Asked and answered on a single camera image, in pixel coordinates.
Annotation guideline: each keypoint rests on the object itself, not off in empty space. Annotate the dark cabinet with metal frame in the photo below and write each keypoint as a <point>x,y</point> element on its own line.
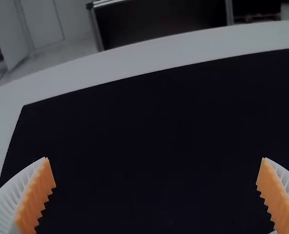
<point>159,22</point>

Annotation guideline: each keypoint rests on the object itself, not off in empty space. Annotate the black mat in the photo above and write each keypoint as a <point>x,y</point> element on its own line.
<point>154,146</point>

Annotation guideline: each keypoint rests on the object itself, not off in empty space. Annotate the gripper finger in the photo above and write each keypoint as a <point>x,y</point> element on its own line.
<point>20,202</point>
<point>280,197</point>

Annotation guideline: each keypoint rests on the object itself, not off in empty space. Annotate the grey cupboard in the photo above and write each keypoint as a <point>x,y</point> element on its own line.
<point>42,22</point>

